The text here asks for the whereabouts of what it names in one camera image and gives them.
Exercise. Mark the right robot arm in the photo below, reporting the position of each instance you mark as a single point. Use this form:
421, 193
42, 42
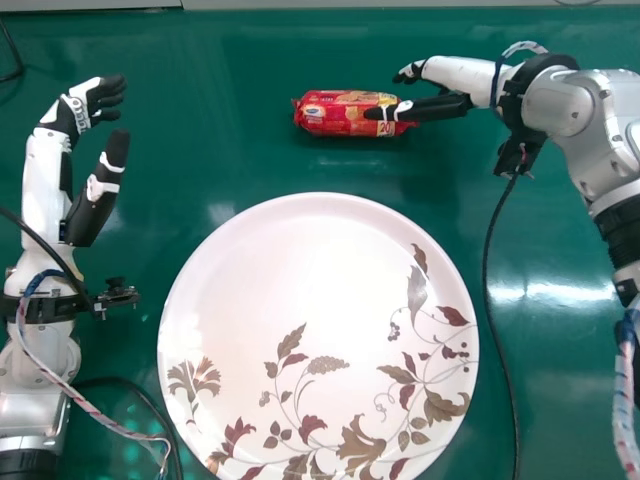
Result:
590, 105

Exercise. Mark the plate with brown leaf pattern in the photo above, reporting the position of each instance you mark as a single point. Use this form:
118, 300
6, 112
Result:
310, 300

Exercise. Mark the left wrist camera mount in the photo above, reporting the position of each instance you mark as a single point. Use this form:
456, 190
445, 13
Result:
117, 297

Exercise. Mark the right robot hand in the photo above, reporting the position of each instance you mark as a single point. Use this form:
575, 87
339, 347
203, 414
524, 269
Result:
460, 75

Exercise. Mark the red biscuit packet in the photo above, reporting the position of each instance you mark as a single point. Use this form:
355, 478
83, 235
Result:
330, 115

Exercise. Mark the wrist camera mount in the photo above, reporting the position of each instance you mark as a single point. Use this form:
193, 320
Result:
515, 155
117, 297

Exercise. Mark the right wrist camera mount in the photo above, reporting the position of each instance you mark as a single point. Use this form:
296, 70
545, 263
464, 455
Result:
515, 155

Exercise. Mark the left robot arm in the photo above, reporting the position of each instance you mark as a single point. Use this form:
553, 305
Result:
30, 415

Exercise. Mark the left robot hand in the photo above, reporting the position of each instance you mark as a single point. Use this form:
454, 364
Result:
47, 200

